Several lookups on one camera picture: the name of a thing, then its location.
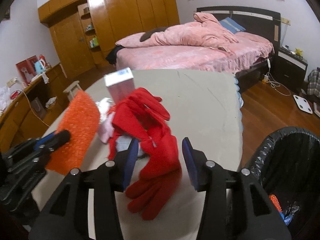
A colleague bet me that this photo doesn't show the orange mesh scrubber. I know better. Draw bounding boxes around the orange mesh scrubber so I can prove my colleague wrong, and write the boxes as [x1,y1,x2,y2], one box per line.
[46,90,100,175]

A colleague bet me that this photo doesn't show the pink sock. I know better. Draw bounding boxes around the pink sock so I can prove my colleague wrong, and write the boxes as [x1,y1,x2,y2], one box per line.
[97,112,115,144]

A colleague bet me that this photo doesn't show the red gloves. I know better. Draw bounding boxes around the red gloves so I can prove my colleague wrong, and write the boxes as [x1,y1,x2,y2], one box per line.
[109,88,182,220]

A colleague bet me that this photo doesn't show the wooden side counter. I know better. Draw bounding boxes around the wooden side counter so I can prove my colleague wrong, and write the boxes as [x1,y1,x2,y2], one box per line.
[1,64,69,152]

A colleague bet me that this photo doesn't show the small white wooden stool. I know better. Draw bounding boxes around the small white wooden stool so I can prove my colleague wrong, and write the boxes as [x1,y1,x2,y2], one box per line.
[63,80,82,102]

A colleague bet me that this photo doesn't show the white crumpled plastic bag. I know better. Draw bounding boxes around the white crumpled plastic bag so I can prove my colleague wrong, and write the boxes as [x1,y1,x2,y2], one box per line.
[95,98,114,123]

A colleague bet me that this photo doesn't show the light blue electric kettle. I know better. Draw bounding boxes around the light blue electric kettle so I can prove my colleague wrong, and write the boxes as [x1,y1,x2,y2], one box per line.
[34,59,47,75]

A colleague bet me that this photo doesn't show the red gift bag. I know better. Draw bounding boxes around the red gift bag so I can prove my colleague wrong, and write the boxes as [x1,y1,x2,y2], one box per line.
[16,55,38,85]

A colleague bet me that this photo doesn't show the white blue carton box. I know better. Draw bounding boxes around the white blue carton box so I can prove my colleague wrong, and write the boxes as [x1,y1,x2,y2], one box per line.
[104,68,136,103]

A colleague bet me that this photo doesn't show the black clothing on bed edge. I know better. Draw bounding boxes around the black clothing on bed edge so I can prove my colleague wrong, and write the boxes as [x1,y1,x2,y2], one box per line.
[105,45,124,65]

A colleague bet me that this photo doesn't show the white bathroom scale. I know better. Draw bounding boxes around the white bathroom scale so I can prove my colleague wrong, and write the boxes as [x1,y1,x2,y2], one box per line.
[293,95,313,114]

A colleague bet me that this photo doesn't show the wooden wardrobe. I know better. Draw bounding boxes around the wooden wardrobe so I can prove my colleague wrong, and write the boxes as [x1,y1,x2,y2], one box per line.
[38,0,180,79]

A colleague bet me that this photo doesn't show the dark bedside nightstand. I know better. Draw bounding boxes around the dark bedside nightstand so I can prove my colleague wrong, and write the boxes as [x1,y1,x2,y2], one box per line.
[271,48,308,93]

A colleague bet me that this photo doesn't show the bed with dark headboard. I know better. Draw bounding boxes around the bed with dark headboard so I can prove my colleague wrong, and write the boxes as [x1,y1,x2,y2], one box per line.
[114,6,281,92]

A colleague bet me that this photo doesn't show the plaid clothing pile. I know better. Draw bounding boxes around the plaid clothing pile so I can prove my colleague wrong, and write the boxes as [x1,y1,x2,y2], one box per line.
[307,67,320,98]

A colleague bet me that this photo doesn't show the pink comforter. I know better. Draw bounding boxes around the pink comforter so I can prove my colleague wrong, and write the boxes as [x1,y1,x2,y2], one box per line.
[116,12,239,51]

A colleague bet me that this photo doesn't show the dark brown pillow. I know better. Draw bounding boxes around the dark brown pillow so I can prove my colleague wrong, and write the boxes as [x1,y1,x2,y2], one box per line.
[139,27,168,42]

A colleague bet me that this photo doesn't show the blue pillow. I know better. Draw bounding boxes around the blue pillow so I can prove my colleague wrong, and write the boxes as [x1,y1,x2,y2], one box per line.
[219,17,246,34]

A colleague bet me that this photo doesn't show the yellow plush toy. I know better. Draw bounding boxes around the yellow plush toy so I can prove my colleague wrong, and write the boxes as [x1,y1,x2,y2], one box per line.
[295,48,303,57]

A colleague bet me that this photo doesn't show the yellow cable on counter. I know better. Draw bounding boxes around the yellow cable on counter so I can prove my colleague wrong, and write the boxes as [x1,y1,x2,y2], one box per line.
[15,89,51,128]

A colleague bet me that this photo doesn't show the white charger cable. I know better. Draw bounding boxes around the white charger cable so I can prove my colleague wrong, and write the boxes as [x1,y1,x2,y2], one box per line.
[263,57,292,97]

